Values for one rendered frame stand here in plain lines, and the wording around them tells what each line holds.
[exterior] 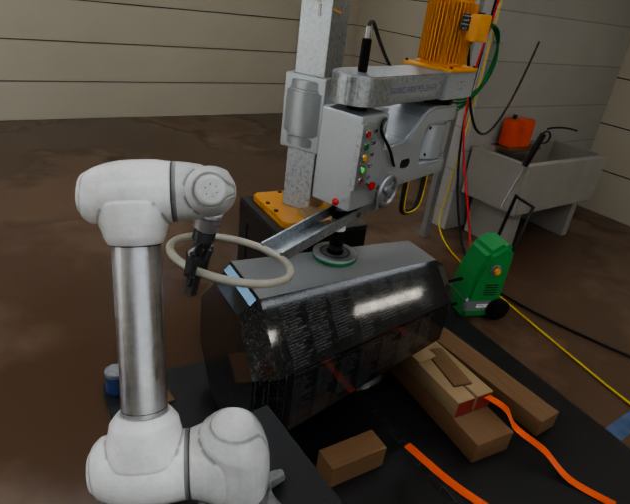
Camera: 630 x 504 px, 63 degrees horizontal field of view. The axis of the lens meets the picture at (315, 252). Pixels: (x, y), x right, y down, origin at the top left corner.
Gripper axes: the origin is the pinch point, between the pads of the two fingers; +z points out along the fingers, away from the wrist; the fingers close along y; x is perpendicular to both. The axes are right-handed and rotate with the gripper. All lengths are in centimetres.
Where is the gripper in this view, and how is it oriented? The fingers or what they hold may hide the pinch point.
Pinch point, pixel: (192, 285)
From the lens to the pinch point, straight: 180.7
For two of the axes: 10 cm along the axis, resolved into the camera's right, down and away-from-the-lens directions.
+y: 3.9, -1.5, 9.1
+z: -2.8, 9.2, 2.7
